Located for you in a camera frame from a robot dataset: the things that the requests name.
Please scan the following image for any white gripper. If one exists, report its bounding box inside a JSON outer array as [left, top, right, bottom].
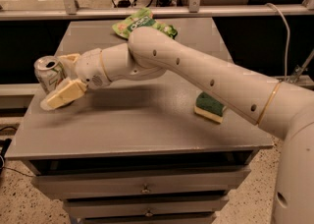
[[40, 48, 111, 111]]

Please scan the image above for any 7up soda can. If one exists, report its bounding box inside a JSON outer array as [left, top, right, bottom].
[[34, 56, 67, 94]]

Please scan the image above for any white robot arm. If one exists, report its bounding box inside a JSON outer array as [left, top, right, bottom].
[[40, 27, 314, 224]]

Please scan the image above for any green chip bag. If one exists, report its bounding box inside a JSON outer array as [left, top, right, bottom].
[[112, 8, 178, 39]]

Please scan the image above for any grey drawer cabinet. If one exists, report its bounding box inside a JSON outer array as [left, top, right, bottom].
[[4, 17, 274, 224]]

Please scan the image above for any green yellow sponge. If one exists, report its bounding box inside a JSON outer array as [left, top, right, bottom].
[[194, 92, 227, 124]]

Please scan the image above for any top drawer knob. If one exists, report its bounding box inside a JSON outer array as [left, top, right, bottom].
[[141, 185, 151, 195]]

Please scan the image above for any drawer knob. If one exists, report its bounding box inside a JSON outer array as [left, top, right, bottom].
[[144, 210, 153, 217], [141, 185, 151, 195]]

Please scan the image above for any black cable on floor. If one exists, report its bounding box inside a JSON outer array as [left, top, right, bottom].
[[0, 126, 33, 178]]

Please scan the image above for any white cable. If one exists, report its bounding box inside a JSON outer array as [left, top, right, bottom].
[[265, 2, 291, 82]]

